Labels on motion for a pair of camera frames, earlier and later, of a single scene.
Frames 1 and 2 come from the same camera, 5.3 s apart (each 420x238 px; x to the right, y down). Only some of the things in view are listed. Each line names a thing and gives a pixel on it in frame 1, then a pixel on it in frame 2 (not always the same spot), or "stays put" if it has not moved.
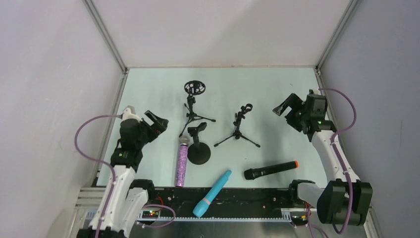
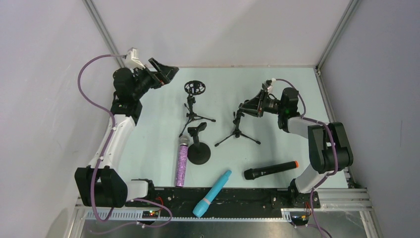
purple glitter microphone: (183, 150) stays put
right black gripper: (295, 111) → (260, 103)
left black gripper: (148, 125) → (156, 76)
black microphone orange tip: (250, 174) stays put
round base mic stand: (199, 153) stays put
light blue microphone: (199, 209) stays put
